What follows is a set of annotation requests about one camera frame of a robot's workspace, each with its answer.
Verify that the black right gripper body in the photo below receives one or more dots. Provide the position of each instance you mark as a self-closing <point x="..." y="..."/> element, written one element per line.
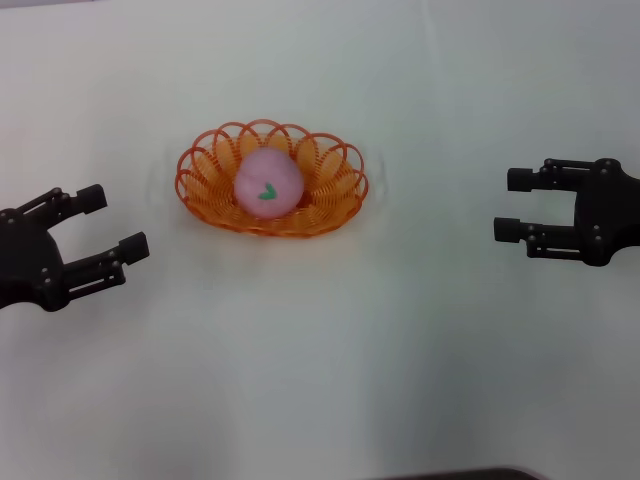
<point x="607" y="215"/>

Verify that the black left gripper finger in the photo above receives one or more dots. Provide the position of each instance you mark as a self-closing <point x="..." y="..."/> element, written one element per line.
<point x="92" y="197"/>
<point x="135" y="247"/>

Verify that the orange woven plastic basket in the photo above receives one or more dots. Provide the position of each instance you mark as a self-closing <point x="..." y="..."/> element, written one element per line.
<point x="330" y="200"/>

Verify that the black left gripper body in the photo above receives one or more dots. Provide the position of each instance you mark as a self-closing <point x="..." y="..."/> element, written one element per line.
<point x="27" y="265"/>

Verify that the dark rounded robot base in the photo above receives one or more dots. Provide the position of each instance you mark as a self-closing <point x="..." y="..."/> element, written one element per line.
<point x="475" y="476"/>

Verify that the pink plush peach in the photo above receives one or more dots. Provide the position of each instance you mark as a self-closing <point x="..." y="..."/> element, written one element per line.
<point x="270" y="175"/>

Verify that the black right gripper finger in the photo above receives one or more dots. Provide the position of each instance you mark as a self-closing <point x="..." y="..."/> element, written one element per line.
<point x="506" y="230"/>
<point x="520" y="180"/>

